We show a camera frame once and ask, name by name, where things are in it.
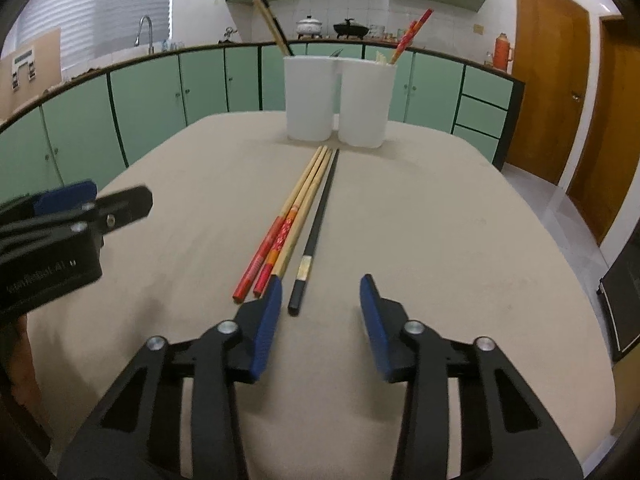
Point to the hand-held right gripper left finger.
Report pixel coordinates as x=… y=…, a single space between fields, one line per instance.
x=265 y=330

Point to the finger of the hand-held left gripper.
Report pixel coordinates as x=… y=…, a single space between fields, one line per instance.
x=130 y=205
x=65 y=197

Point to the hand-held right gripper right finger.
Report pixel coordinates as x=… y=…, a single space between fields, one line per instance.
x=372 y=330

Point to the plain wooden chopstick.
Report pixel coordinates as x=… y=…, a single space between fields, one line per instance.
x=309 y=200

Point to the white double utensil holder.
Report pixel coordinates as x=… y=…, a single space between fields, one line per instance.
x=310 y=100

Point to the wooden and black chopsticks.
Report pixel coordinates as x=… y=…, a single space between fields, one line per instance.
x=270 y=25

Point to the green base kitchen cabinets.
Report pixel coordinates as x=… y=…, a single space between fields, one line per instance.
x=145 y=90

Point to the brown cardboard panel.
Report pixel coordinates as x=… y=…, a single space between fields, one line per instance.
x=45 y=60

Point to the bottles beside sink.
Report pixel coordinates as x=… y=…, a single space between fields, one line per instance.
x=171 y=45

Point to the metal kitchen faucet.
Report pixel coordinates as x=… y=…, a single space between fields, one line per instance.
x=151 y=40

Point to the white window blind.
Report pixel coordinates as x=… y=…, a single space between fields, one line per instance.
x=100 y=5

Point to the black appliance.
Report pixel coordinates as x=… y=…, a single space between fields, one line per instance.
x=622 y=305

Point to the white cooking pot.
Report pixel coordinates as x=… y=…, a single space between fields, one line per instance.
x=309 y=27

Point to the black wok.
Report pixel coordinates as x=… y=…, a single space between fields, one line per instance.
x=350 y=29

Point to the glass jar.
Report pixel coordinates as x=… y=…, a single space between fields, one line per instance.
x=400 y=35

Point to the stack of bowls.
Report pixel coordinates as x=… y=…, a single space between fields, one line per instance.
x=377 y=32

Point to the orange thermos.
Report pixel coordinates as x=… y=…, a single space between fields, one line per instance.
x=502 y=52

